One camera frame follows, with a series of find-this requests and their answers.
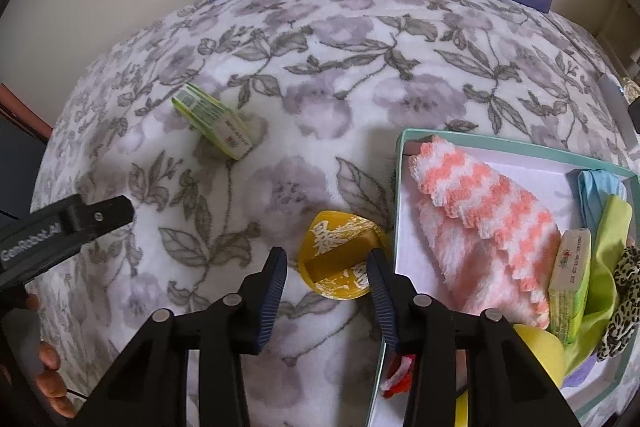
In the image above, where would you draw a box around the white box with teal rim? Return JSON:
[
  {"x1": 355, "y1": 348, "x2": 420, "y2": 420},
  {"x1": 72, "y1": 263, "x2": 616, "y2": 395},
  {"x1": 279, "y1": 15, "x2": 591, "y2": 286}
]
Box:
[{"x1": 366, "y1": 128, "x2": 640, "y2": 427}]

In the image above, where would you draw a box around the leopard print scrunchie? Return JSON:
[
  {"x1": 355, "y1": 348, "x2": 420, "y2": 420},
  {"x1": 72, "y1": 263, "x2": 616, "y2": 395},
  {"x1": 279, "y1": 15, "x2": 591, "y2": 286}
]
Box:
[{"x1": 595, "y1": 246, "x2": 640, "y2": 361}]

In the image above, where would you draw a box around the small green striped box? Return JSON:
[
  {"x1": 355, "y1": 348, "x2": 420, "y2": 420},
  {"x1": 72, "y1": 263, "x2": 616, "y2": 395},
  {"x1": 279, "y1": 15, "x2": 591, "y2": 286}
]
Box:
[{"x1": 171, "y1": 83, "x2": 254, "y2": 160}]

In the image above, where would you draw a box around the yellow-green cloth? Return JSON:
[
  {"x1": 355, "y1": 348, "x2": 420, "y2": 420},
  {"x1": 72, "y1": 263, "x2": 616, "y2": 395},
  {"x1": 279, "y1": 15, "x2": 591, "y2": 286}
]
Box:
[{"x1": 564, "y1": 194, "x2": 634, "y2": 374}]

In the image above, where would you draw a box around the red white chenille stem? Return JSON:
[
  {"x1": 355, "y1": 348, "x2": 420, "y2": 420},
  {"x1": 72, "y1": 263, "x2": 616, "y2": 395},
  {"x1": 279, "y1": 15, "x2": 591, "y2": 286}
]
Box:
[{"x1": 381, "y1": 353, "x2": 417, "y2": 401}]

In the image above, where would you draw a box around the grey white slim bar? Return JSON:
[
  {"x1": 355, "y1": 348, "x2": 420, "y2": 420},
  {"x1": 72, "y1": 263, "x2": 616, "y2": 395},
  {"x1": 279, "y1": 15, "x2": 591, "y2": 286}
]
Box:
[{"x1": 597, "y1": 74, "x2": 634, "y2": 138}]

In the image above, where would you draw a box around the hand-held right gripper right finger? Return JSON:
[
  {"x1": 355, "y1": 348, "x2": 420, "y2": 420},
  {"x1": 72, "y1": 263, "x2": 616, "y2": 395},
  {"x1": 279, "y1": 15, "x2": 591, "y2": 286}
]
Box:
[{"x1": 366, "y1": 249, "x2": 581, "y2": 427}]

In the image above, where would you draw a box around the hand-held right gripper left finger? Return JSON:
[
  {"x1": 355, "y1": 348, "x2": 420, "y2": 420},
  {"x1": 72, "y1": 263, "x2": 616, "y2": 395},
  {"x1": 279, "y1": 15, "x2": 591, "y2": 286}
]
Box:
[{"x1": 87, "y1": 247, "x2": 289, "y2": 427}]

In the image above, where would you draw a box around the light green tissue packet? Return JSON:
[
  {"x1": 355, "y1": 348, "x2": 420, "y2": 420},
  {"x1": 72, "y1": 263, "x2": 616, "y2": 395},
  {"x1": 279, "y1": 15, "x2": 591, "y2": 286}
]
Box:
[{"x1": 548, "y1": 229, "x2": 593, "y2": 346}]

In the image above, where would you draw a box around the white shelf unit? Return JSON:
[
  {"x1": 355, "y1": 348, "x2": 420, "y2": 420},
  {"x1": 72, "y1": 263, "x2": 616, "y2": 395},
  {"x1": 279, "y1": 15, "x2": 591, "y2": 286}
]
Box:
[{"x1": 590, "y1": 0, "x2": 640, "y2": 82}]

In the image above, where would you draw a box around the blue face mask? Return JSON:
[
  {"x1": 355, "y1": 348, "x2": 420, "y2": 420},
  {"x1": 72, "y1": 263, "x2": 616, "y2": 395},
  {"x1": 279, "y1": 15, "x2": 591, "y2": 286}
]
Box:
[{"x1": 577, "y1": 169, "x2": 629, "y2": 233}]

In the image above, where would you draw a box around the grey floral blanket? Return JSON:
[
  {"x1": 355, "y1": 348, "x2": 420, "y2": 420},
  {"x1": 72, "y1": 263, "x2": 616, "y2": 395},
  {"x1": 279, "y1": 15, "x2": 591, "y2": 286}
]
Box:
[{"x1": 37, "y1": 0, "x2": 640, "y2": 427}]

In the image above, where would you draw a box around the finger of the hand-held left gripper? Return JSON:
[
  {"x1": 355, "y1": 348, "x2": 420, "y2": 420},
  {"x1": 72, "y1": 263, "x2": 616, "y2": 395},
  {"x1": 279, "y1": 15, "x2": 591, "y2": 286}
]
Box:
[{"x1": 65, "y1": 194, "x2": 135, "y2": 239}]

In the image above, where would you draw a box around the purple cloth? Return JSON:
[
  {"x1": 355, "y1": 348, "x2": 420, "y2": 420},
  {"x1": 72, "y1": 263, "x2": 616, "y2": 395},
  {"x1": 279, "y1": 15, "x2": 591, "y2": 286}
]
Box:
[{"x1": 559, "y1": 353, "x2": 617, "y2": 391}]

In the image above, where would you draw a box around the person's left hand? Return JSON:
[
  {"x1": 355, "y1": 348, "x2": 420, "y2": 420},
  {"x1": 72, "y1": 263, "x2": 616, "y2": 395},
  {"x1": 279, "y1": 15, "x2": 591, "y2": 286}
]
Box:
[{"x1": 25, "y1": 294, "x2": 79, "y2": 419}]

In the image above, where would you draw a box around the pink white fuzzy cloth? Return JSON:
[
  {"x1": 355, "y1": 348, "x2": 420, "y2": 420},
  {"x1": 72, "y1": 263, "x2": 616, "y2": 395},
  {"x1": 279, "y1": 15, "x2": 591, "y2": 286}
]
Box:
[{"x1": 407, "y1": 136, "x2": 564, "y2": 331}]

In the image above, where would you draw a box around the dark cabinet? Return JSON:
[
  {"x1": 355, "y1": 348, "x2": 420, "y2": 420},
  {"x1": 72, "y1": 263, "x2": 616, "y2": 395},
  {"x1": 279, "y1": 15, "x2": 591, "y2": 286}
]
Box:
[{"x1": 0, "y1": 82, "x2": 54, "y2": 228}]

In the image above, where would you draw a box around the gold round container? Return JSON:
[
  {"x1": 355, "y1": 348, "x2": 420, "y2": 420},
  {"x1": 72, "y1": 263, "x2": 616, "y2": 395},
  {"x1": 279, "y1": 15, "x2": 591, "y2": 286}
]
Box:
[{"x1": 298, "y1": 210, "x2": 394, "y2": 303}]

